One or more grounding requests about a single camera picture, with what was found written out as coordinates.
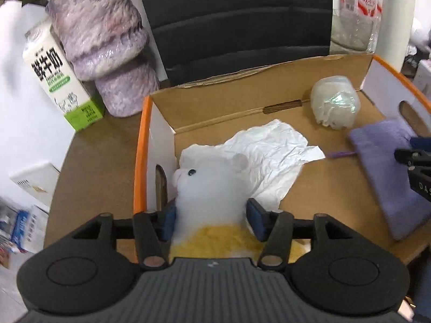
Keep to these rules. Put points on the white thermos bottle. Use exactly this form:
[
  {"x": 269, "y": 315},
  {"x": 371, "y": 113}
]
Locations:
[{"x": 394, "y": 23}]

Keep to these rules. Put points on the purple cloth pouch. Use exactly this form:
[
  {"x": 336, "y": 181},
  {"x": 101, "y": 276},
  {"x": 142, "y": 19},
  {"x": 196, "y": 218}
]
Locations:
[{"x": 380, "y": 181}]

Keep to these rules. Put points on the white cardboard box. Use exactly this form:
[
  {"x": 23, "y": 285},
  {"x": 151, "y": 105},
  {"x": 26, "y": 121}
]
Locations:
[{"x": 33, "y": 185}]

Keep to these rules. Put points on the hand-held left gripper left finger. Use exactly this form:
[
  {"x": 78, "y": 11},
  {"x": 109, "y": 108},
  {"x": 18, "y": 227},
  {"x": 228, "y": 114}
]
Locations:
[{"x": 170, "y": 222}]

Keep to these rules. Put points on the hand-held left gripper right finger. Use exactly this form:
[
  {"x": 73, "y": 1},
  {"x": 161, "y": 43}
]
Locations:
[{"x": 256, "y": 223}]

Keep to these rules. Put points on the crumpled white paper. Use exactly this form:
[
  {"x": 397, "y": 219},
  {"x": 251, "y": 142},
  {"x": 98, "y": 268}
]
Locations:
[{"x": 276, "y": 148}]

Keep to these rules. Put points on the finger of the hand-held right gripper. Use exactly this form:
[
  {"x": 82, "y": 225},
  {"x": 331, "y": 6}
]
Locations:
[
  {"x": 422, "y": 143},
  {"x": 412, "y": 158}
]

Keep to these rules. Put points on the blue white carton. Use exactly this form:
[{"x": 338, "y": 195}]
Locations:
[{"x": 30, "y": 228}]

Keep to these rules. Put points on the orange rimmed cardboard box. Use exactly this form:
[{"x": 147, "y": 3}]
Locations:
[{"x": 336, "y": 188}]

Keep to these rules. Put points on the white pink box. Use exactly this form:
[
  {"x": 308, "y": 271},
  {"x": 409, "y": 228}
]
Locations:
[{"x": 425, "y": 74}]

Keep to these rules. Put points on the clear plastic bottle red label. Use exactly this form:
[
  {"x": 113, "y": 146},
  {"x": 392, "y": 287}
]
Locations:
[{"x": 357, "y": 23}]

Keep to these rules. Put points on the white yellow plush toy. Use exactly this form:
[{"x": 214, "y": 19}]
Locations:
[{"x": 208, "y": 191}]

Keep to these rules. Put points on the white green milk carton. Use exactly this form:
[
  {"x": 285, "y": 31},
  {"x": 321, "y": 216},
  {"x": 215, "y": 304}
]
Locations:
[{"x": 54, "y": 74}]

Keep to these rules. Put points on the pile of colourful packets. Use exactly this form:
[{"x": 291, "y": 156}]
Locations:
[{"x": 6, "y": 228}]

